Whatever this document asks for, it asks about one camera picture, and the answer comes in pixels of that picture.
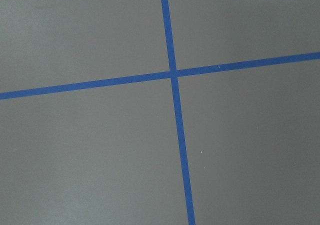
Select blue tape grid lines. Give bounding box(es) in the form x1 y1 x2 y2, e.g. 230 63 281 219
0 0 320 225

